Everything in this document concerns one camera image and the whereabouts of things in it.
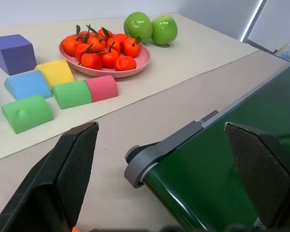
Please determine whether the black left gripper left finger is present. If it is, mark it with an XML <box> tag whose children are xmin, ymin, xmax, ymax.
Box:
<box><xmin>0</xmin><ymin>121</ymin><xmax>99</xmax><ymax>232</ymax></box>

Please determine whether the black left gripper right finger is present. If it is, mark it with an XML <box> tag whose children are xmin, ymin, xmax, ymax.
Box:
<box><xmin>223</xmin><ymin>121</ymin><xmax>290</xmax><ymax>228</ymax></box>

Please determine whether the green conveyor belt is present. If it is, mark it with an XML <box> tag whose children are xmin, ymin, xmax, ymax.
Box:
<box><xmin>144</xmin><ymin>58</ymin><xmax>290</xmax><ymax>232</ymax></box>

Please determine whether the large green foam half-cylinder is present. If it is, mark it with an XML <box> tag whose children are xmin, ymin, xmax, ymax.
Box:
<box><xmin>0</xmin><ymin>94</ymin><xmax>54</xmax><ymax>135</ymax></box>

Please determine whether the small green foam half-cylinder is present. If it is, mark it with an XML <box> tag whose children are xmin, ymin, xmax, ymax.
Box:
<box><xmin>52</xmin><ymin>80</ymin><xmax>92</xmax><ymax>110</ymax></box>

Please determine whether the blue foam block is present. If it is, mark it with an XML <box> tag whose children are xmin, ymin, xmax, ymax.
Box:
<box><xmin>4</xmin><ymin>70</ymin><xmax>54</xmax><ymax>101</ymax></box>

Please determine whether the pink foam half-cylinder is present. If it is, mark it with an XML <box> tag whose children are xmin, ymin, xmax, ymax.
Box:
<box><xmin>84</xmin><ymin>75</ymin><xmax>119</xmax><ymax>103</ymax></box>

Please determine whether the yellow foam block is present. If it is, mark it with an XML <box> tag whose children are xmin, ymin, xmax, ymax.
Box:
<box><xmin>34</xmin><ymin>58</ymin><xmax>75</xmax><ymax>90</ymax></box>

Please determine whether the pink plate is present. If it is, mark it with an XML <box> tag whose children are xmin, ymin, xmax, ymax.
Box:
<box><xmin>59</xmin><ymin>37</ymin><xmax>151</xmax><ymax>79</ymax></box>

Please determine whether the purple foam cube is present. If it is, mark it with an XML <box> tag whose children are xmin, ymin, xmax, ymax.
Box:
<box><xmin>0</xmin><ymin>34</ymin><xmax>37</xmax><ymax>76</ymax></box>

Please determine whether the white light strip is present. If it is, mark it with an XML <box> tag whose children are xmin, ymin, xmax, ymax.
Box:
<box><xmin>240</xmin><ymin>0</ymin><xmax>268</xmax><ymax>42</ymax></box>

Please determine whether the green apple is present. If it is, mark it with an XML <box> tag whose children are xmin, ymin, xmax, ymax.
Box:
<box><xmin>151</xmin><ymin>15</ymin><xmax>178</xmax><ymax>46</ymax></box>
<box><xmin>123</xmin><ymin>12</ymin><xmax>154</xmax><ymax>44</ymax></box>

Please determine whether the grey conveyor frame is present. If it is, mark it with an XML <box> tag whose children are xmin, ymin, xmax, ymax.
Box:
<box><xmin>124</xmin><ymin>56</ymin><xmax>290</xmax><ymax>189</ymax></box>

